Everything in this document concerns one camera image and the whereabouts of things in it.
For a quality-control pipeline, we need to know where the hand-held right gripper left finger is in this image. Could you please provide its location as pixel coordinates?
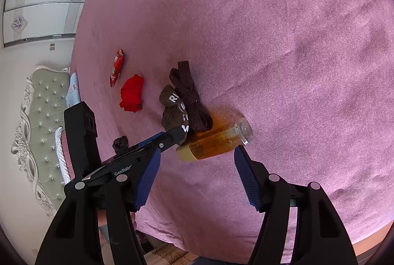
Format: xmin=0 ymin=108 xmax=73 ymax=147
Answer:
xmin=43 ymin=148 xmax=162 ymax=265

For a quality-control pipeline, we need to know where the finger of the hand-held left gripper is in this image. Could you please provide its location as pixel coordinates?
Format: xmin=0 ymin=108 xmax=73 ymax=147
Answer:
xmin=112 ymin=131 xmax=172 ymax=160
xmin=138 ymin=125 xmax=187 ymax=155

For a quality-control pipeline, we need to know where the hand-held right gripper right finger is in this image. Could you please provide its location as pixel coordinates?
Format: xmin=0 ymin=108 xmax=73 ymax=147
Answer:
xmin=234 ymin=146 xmax=359 ymax=265

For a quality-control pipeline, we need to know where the amber liquid bottle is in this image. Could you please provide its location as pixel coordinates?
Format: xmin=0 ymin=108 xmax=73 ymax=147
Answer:
xmin=176 ymin=117 xmax=253 ymax=162

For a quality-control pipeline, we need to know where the black rolled sock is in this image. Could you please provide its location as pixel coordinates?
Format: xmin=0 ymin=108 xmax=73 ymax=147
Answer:
xmin=112 ymin=136 xmax=129 ymax=153

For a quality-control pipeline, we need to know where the grey tufted headboard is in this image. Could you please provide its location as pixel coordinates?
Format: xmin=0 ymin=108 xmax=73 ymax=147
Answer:
xmin=11 ymin=66 xmax=76 ymax=218

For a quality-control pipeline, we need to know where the light blue pillow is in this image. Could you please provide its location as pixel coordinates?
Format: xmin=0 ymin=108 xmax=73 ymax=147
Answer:
xmin=66 ymin=72 xmax=81 ymax=109

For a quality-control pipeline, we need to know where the dark brown knotted sock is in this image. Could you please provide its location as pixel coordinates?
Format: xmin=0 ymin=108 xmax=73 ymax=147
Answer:
xmin=169 ymin=60 xmax=214 ymax=132

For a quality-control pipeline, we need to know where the red cloth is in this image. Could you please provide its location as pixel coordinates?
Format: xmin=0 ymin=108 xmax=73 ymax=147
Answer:
xmin=119 ymin=74 xmax=145 ymax=113

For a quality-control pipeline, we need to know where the long red snack wrapper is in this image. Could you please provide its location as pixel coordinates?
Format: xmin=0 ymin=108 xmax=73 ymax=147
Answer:
xmin=110 ymin=50 xmax=125 ymax=88

